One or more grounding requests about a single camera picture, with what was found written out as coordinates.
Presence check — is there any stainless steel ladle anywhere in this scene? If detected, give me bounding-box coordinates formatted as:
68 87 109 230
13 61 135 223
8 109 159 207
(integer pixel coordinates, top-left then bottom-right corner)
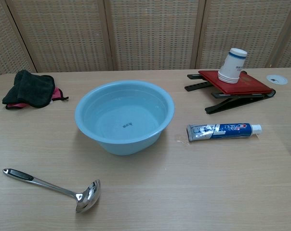
2 168 101 214

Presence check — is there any light blue plastic basin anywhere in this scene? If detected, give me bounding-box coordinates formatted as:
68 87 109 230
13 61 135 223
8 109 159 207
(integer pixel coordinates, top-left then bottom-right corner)
74 80 175 156

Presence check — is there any blue white toothpaste tube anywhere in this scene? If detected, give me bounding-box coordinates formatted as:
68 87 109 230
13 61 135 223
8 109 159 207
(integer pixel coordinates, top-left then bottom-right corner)
186 123 263 142

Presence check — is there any woven rattan folding screen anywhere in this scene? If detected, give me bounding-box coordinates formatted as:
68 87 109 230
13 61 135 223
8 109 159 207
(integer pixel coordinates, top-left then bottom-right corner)
0 0 291 80

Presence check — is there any black folding stand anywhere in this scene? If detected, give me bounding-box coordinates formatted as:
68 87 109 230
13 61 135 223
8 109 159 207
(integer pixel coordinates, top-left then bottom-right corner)
184 71 277 115

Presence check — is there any pink cloth with black trim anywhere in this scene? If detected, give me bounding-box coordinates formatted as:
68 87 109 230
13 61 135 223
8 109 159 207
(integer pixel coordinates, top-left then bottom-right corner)
5 87 69 110

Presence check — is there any stack of white paper cups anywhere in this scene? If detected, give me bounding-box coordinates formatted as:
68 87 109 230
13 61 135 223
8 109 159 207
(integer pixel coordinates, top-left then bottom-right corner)
217 48 248 84

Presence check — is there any red booklet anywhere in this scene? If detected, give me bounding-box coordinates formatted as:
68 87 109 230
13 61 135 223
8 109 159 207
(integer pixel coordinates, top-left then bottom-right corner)
198 70 274 95

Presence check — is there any round white cable grommet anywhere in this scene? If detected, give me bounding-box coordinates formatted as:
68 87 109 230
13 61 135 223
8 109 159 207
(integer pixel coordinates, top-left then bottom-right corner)
266 74 289 85

